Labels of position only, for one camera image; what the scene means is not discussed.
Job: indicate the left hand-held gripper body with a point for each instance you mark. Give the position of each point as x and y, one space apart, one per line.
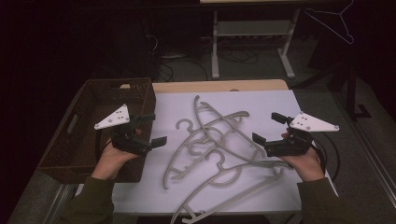
124 140

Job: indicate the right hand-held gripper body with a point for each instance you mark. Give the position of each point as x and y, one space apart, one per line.
292 146

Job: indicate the grey plastic hanger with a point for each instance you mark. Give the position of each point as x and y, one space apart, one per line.
218 177
195 115
174 159

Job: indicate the brown wicker basket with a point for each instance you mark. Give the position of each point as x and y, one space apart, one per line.
84 124

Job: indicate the person's right hand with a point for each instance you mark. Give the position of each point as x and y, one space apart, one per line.
306 168

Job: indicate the person's left hand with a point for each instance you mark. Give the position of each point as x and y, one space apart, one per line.
109 161

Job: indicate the white table mat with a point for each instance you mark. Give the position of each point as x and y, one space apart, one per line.
174 199

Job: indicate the white power strip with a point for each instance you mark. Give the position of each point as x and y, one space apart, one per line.
173 56

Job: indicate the black metal stand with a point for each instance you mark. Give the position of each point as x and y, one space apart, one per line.
351 93

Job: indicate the white metal desk frame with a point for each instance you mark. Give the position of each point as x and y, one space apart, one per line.
214 46

